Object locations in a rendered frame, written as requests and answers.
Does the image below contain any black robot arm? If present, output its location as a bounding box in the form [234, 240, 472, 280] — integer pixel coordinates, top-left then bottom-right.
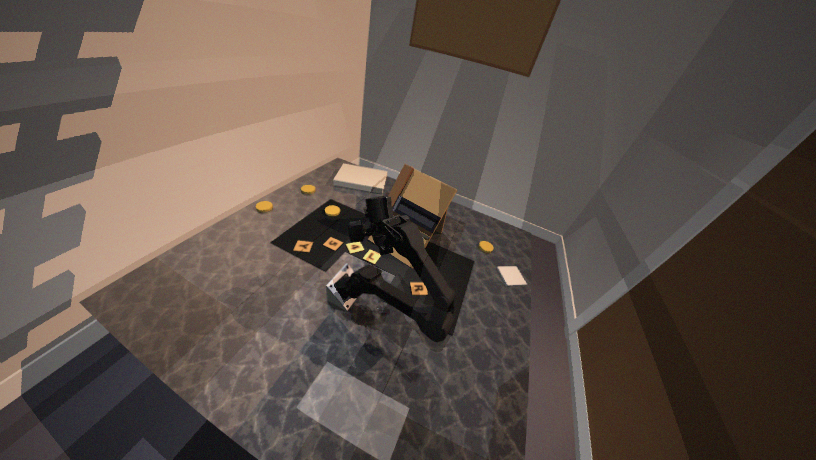
[334, 195, 456, 343]

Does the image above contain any beige flat slab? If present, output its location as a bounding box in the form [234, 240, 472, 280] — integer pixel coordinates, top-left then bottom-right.
[497, 266, 527, 286]

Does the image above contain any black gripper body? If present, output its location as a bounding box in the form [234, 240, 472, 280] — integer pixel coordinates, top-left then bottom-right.
[348, 215, 410, 243]

